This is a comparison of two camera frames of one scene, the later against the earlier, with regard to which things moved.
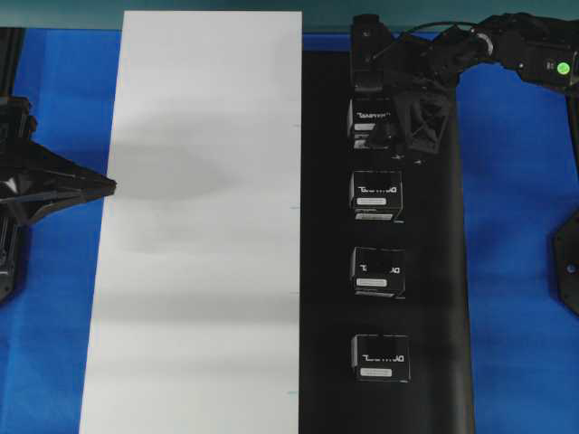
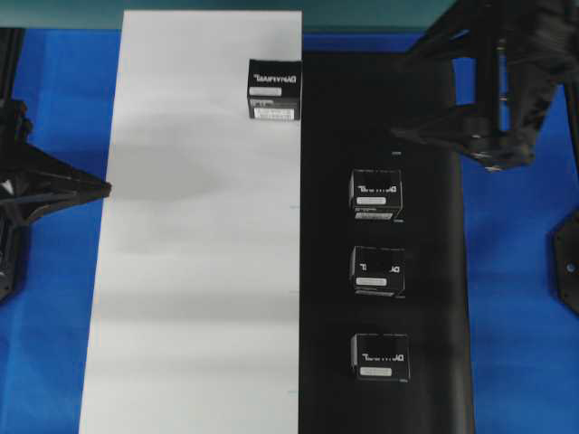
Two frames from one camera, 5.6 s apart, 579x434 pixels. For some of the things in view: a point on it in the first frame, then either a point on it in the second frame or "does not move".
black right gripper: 418,66 -> 518,74
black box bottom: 381,358 does not move
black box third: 379,272 does not move
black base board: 438,398 does not move
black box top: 363,113 -> 274,89
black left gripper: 30,174 does not move
